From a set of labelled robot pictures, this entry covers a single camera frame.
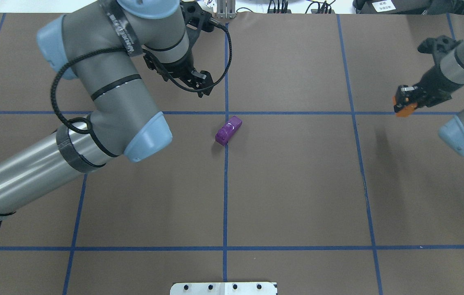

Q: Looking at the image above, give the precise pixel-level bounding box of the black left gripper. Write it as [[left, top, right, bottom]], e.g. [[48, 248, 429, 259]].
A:
[[143, 52, 214, 98]]

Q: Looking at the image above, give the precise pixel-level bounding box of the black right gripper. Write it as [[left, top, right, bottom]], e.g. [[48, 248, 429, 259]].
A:
[[395, 66, 463, 110]]

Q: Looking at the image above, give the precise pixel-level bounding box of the orange trapezoid block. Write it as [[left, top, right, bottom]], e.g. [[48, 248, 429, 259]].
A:
[[393, 95, 418, 118]]

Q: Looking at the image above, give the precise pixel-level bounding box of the purple trapezoid block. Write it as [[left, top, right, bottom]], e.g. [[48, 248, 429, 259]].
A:
[[215, 116, 243, 146]]

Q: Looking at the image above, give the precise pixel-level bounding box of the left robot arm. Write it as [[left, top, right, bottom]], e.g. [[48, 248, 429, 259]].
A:
[[0, 0, 219, 222]]

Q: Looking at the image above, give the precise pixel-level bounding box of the black device with label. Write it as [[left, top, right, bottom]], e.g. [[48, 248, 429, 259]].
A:
[[352, 0, 464, 15]]

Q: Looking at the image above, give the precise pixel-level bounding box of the brown paper table mat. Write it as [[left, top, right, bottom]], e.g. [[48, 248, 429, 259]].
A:
[[0, 12, 464, 295]]

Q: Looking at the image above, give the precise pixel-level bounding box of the white metal mounting plate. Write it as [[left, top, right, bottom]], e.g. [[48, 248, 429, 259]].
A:
[[170, 281, 278, 295]]

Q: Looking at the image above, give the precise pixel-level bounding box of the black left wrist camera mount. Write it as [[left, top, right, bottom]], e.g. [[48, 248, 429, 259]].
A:
[[180, 1, 221, 49]]

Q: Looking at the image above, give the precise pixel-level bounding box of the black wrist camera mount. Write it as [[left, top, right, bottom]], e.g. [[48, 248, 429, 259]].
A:
[[180, 1, 221, 49], [417, 35, 462, 66]]

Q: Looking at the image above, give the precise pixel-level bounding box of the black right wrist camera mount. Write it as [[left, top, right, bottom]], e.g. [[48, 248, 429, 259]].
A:
[[417, 35, 462, 66]]

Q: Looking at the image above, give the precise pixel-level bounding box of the black cable bundle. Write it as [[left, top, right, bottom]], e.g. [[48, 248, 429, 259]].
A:
[[267, 0, 336, 14]]

